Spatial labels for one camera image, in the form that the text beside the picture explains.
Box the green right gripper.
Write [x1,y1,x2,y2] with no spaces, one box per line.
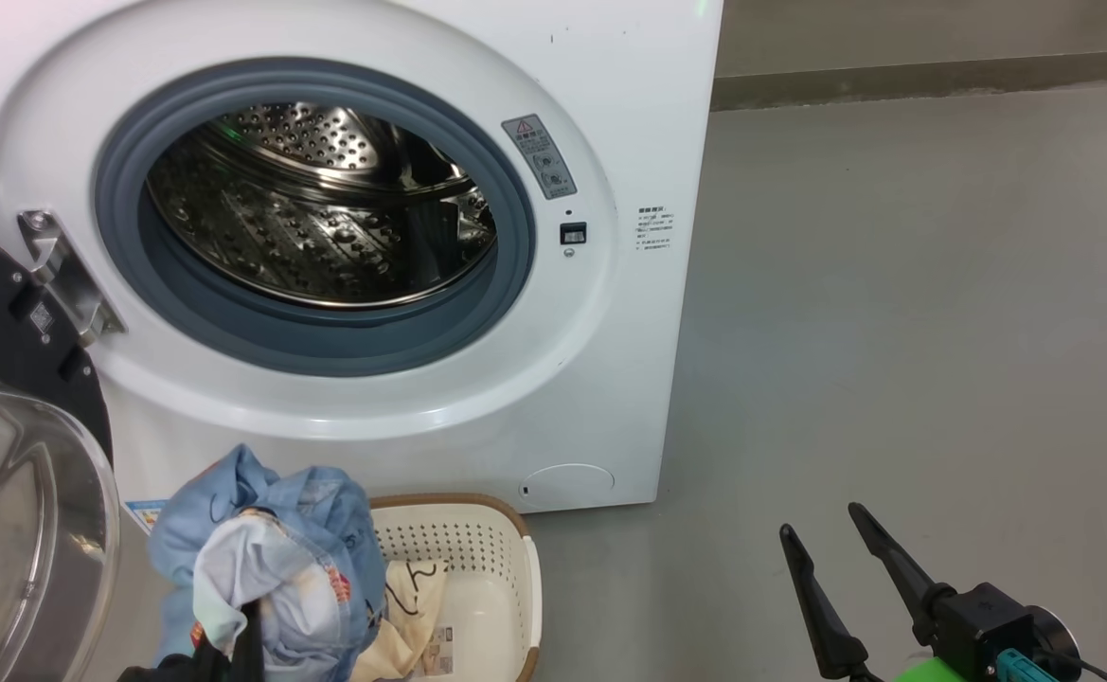
[780,502,980,682]

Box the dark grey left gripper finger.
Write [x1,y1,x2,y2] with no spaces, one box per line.
[234,597,266,682]
[188,642,234,682]

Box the light blue garment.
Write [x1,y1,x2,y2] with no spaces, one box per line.
[148,445,388,682]

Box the cream printed garment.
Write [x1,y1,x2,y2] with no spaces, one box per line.
[352,559,450,682]

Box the round glass washing machine door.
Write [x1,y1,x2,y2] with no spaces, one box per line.
[0,216,123,682]

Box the basket product label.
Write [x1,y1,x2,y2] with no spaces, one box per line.
[411,625,455,678]

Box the cream perforated laundry basket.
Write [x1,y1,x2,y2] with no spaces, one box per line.
[364,493,543,682]

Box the grey rubber door gasket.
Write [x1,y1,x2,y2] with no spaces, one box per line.
[94,57,537,378]

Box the metal door hinge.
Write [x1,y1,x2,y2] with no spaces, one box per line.
[18,210,128,347]

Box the white front-load washing machine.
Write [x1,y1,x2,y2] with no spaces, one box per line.
[0,0,724,533]

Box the round white filter cap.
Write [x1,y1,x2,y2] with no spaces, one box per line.
[520,463,616,508]

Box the steel perforated washer drum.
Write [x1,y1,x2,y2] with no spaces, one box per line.
[146,102,499,310]

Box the grey warning sticker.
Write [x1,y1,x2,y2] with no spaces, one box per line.
[502,114,578,200]

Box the teal cable connector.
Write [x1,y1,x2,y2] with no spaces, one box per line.
[993,649,1061,682]

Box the thin black cable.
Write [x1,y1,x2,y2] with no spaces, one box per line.
[1036,647,1107,682]

